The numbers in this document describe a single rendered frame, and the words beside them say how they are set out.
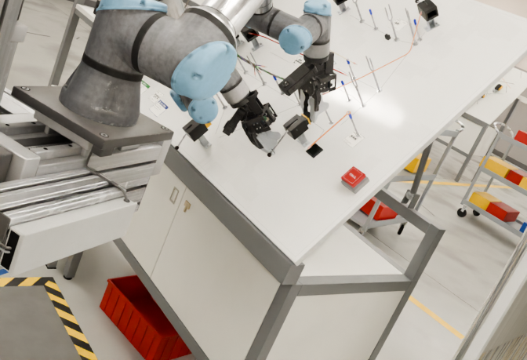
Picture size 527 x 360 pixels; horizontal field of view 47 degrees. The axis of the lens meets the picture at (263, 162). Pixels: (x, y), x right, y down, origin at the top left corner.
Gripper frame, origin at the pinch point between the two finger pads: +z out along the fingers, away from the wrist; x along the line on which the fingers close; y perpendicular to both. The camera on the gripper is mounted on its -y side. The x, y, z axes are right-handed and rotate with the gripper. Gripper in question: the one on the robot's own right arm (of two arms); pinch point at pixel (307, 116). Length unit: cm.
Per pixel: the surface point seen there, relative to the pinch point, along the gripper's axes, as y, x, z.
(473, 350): 11, -66, 44
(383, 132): 14.4, -17.5, 1.2
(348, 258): 4.5, -18.8, 45.6
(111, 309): -60, 51, 100
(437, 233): 31, -30, 39
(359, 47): 32.7, 17.8, -7.0
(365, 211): 155, 139, 209
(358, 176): -1.5, -26.9, 4.6
